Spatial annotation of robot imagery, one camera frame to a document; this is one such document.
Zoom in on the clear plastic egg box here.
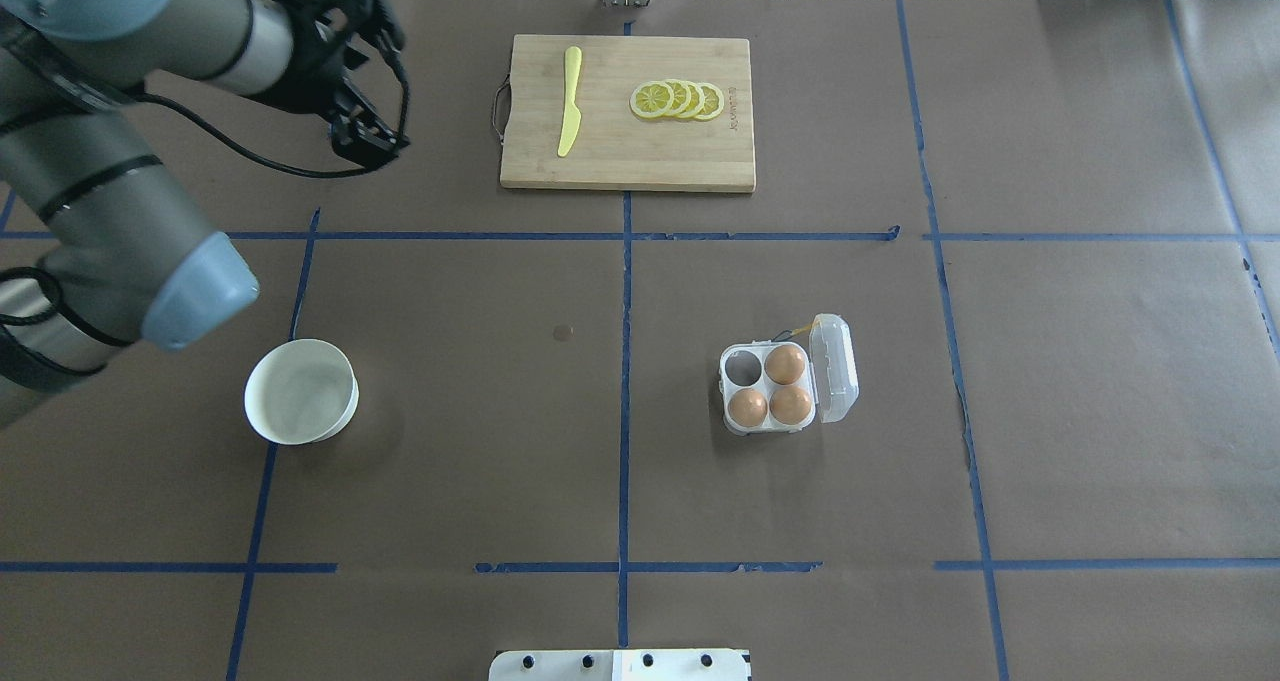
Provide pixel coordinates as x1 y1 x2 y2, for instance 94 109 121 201
718 314 861 437

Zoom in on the lemon slice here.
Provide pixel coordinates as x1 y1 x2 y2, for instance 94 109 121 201
662 78 687 119
628 81 677 119
695 83 724 122
678 81 705 119

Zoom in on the brown egg in box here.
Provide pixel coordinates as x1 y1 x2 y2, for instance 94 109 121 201
769 385 815 426
764 343 808 385

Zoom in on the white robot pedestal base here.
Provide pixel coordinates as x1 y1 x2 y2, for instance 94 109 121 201
488 646 753 680

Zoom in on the yellow plastic knife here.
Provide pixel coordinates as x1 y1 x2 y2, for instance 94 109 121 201
556 46 582 157

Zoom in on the brown egg front in box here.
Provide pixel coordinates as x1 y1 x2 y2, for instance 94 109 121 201
769 385 815 426

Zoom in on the brown egg rear in box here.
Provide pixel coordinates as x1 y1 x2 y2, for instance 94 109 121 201
764 343 808 385

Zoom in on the brown egg from bowl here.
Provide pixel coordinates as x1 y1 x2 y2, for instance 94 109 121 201
727 388 769 429

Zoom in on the bamboo cutting board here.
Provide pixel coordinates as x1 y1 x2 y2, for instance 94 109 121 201
500 35 756 195

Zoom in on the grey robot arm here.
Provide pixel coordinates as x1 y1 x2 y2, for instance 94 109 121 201
1 0 410 426

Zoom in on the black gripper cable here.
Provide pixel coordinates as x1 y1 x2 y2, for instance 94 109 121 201
125 20 413 180

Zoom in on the white ceramic bowl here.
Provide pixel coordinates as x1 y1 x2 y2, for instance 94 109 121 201
243 338 360 447

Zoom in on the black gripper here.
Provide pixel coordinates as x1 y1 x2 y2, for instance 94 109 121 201
255 0 411 170

